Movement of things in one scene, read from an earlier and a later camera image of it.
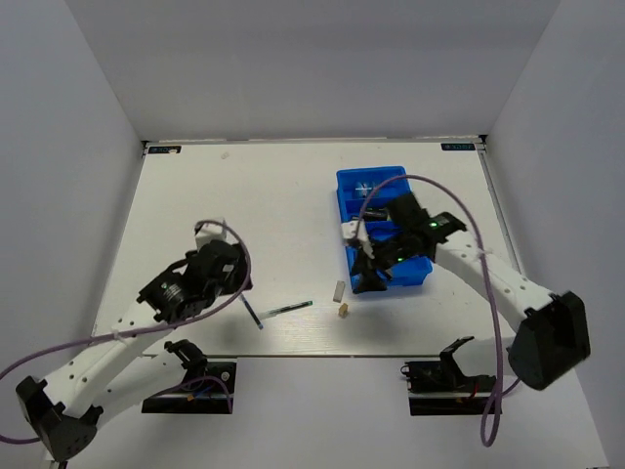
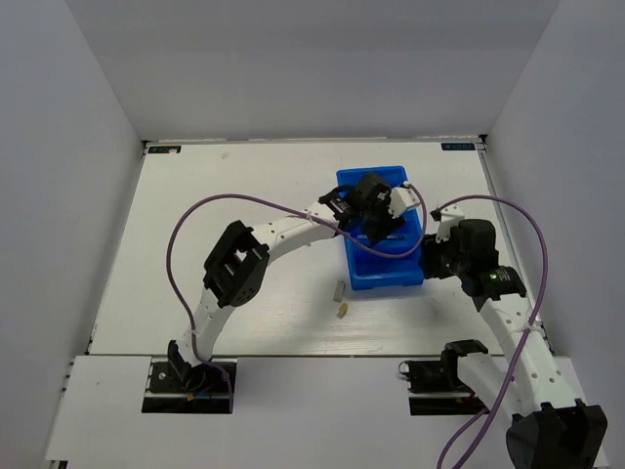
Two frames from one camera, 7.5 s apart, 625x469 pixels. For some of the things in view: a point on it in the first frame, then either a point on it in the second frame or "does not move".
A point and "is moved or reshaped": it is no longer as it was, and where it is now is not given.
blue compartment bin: [365, 194] does not move
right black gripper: [367, 267] -> [430, 255]
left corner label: [165, 149] does not move
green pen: [283, 309] is moved or reshaped
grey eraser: [338, 291] does not move
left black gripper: [240, 277] -> [377, 233]
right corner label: [458, 146] does not move
